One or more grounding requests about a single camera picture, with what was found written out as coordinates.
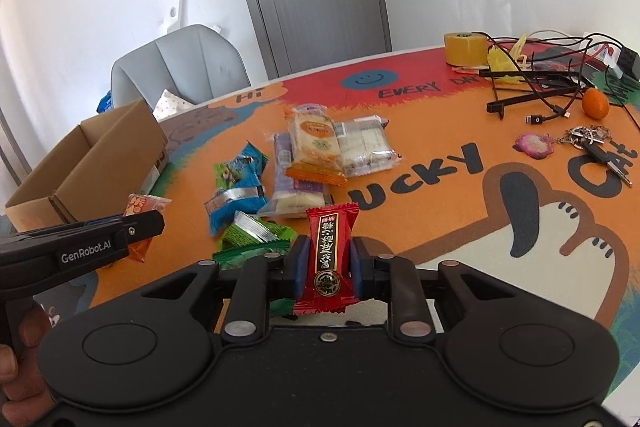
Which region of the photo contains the red candy bar packet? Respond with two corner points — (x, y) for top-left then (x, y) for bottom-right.
(293, 202), (359, 315)

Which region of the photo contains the green snack packet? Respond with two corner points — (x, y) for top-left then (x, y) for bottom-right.
(213, 211), (297, 270)

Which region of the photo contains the purple bread packet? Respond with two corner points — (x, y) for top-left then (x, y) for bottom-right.
(257, 132), (331, 219)

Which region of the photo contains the blue snack packet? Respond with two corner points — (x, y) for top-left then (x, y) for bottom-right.
(204, 142), (268, 236)

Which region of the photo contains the orange label bread packet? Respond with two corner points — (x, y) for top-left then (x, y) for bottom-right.
(285, 104), (347, 186)

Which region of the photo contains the clear white wafer packet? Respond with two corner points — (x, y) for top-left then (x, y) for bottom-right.
(334, 115), (401, 178)

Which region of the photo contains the orange small snack packet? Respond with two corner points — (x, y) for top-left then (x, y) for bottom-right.
(124, 194), (171, 263)

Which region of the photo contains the person's left hand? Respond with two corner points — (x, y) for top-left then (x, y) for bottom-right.
(1, 303), (53, 427)

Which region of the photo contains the brown cardboard box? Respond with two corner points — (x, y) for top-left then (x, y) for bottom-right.
(6, 100), (167, 232)

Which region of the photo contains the blue plastic bag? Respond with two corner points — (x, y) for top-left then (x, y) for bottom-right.
(96, 91), (113, 114)

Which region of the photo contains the colourful cartoon table mat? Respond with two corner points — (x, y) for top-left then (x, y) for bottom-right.
(41, 49), (639, 395)

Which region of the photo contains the dotted white cushion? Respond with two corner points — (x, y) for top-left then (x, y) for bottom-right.
(152, 89), (194, 121)

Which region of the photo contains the grey upholstered chair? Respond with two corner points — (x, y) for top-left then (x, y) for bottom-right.
(111, 25), (250, 107)

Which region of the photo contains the yellow tape roll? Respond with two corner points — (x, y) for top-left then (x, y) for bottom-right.
(444, 32), (489, 68)

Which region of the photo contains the yellow plastic toy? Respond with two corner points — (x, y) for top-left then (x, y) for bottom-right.
(487, 34), (528, 83)

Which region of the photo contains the metal key bunch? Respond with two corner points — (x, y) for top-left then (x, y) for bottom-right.
(556, 126), (632, 187)

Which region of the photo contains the small orange tangerine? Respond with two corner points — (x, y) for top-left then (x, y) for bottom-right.
(582, 88), (610, 121)

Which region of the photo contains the pink flower keychain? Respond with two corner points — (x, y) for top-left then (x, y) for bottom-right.
(513, 132), (555, 159)

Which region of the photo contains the black cable bundle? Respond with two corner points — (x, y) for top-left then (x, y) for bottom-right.
(472, 29), (640, 128)

